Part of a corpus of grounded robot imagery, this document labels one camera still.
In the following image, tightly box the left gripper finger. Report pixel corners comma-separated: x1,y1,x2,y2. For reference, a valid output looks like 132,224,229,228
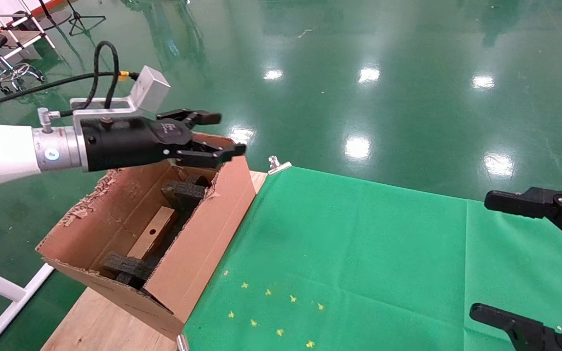
157,108,223,130
175,138,247,169

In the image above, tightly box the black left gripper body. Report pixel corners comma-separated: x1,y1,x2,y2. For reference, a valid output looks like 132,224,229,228
80,115,198,173

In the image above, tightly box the wooden board piece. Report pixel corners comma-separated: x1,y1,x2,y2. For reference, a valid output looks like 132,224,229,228
127,206,180,260

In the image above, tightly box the brown cardboard carton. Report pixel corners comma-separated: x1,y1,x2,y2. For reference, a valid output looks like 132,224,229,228
35,133,258,342

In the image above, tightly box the black foam block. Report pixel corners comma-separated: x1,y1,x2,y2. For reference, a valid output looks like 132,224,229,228
161,175,213,213
101,251,158,290

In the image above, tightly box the black tripod stand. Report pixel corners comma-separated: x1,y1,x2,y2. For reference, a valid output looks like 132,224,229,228
37,0,107,38

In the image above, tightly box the green table cloth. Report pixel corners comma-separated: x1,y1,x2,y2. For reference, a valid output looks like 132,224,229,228
182,166,562,351

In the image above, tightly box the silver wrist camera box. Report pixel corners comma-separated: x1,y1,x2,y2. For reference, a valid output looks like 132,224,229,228
69,65,172,120

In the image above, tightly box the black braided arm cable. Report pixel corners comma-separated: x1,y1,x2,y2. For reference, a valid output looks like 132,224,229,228
0,40,141,113

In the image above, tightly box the white pipe frame rack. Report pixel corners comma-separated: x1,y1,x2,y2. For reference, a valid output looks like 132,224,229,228
0,0,58,99

